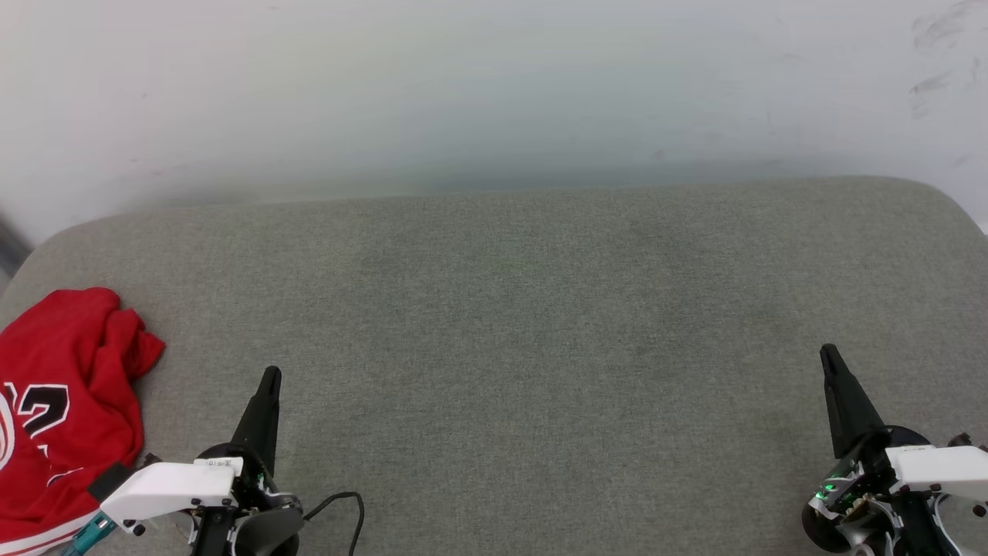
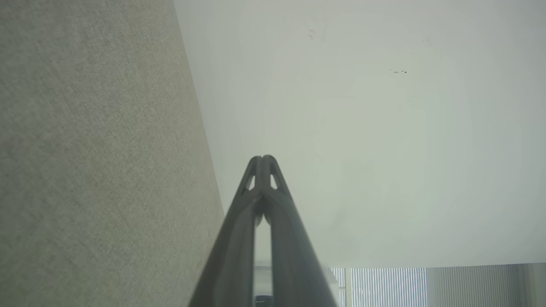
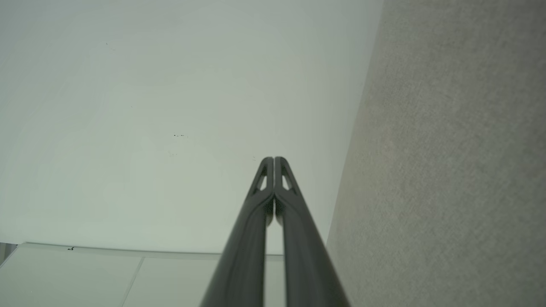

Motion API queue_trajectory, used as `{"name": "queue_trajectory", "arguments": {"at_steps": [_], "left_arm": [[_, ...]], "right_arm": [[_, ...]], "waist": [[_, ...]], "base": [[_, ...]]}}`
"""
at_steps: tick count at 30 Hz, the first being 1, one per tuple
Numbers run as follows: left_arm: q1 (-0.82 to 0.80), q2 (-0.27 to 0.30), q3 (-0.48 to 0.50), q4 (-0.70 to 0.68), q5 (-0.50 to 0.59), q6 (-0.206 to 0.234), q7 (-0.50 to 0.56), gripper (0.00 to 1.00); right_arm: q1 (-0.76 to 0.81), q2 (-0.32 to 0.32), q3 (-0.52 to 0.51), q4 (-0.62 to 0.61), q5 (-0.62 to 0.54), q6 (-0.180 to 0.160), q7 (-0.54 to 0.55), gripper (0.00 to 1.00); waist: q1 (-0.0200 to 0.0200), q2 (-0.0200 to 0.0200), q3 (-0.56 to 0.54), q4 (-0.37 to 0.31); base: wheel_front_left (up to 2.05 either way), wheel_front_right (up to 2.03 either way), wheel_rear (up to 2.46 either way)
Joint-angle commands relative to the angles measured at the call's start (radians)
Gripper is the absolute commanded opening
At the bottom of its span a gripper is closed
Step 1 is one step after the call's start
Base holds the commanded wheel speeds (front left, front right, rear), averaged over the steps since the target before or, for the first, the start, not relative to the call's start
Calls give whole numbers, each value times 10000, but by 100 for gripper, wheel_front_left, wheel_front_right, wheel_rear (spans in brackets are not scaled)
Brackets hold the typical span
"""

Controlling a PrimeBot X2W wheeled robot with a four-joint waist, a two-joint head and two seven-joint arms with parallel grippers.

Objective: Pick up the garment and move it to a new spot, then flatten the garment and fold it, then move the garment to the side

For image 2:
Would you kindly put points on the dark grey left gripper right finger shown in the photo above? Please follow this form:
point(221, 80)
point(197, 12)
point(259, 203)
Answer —
point(294, 260)

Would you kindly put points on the grey ribbed panel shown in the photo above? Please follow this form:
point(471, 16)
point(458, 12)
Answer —
point(473, 285)

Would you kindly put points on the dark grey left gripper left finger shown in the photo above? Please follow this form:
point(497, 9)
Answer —
point(232, 256)

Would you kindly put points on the grey fabric sofa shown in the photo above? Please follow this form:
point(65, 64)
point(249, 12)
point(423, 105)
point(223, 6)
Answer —
point(94, 162)

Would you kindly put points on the white vertical window blinds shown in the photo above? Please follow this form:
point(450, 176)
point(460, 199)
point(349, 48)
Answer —
point(384, 288)

